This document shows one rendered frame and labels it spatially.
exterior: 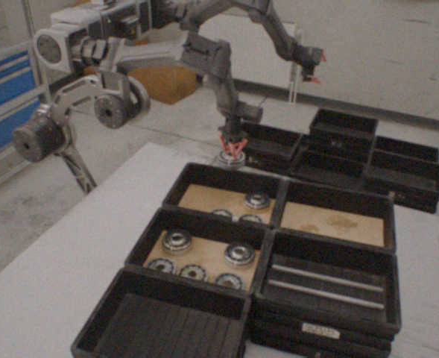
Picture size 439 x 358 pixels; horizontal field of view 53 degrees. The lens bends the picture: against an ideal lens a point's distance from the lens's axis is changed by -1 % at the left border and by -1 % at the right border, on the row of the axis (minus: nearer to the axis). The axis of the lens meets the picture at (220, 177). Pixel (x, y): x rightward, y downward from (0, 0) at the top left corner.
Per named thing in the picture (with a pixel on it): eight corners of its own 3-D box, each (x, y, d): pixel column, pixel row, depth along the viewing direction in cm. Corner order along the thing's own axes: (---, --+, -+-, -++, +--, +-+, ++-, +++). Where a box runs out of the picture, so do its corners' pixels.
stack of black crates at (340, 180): (282, 218, 271) (288, 172, 252) (295, 192, 294) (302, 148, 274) (347, 236, 259) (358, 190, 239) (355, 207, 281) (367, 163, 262)
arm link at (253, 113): (225, 86, 143) (218, 112, 143) (259, 93, 140) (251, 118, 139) (235, 98, 155) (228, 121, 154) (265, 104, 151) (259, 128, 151)
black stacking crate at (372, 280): (250, 322, 129) (253, 297, 122) (269, 253, 152) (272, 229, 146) (390, 356, 121) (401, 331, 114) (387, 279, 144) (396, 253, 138)
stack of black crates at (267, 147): (222, 201, 284) (224, 141, 258) (239, 177, 306) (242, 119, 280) (282, 218, 271) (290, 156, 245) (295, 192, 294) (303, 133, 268)
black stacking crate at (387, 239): (269, 253, 153) (272, 228, 146) (282, 203, 176) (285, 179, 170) (387, 278, 144) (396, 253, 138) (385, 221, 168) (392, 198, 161)
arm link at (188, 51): (197, 20, 97) (184, 63, 97) (238, 48, 107) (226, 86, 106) (103, 38, 130) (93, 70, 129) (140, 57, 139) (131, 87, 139)
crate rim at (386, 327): (252, 301, 123) (252, 296, 122) (271, 233, 147) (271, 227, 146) (399, 336, 115) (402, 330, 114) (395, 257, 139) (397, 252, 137)
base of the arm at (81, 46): (88, 63, 138) (82, 25, 131) (109, 68, 136) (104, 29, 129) (70, 73, 132) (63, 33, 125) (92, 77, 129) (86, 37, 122)
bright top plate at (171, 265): (140, 278, 136) (139, 277, 136) (150, 256, 144) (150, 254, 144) (171, 283, 135) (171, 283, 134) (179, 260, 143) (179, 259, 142)
